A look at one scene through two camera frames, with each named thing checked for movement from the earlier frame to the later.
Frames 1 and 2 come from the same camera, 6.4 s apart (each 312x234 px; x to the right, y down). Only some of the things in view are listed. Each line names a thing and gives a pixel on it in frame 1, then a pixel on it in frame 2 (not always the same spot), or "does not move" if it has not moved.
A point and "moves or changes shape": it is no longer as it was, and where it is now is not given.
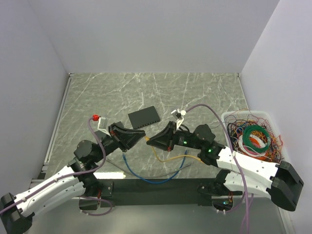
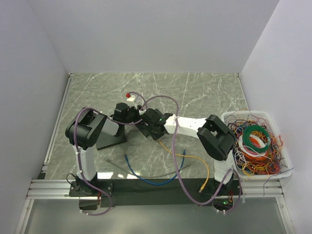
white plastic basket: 263,115 does not move
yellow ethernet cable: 153,152 moves or changes shape
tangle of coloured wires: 252,136 does not move
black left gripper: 126,138 -> 137,111
